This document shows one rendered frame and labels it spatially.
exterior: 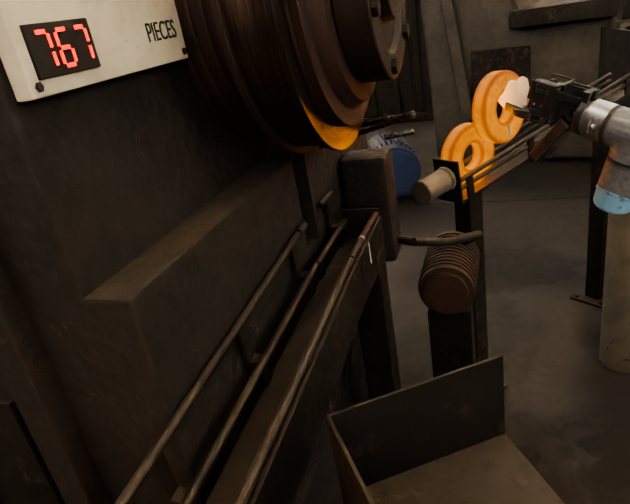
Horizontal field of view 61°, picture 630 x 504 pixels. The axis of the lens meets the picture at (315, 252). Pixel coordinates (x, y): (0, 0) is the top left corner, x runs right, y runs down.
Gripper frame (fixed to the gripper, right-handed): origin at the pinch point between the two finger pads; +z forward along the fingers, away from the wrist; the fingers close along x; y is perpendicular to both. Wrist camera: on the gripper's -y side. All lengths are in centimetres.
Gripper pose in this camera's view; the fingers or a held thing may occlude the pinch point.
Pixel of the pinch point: (499, 98)
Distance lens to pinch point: 129.1
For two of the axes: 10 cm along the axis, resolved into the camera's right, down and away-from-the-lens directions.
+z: -6.2, -4.6, 6.3
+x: -7.9, 3.7, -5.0
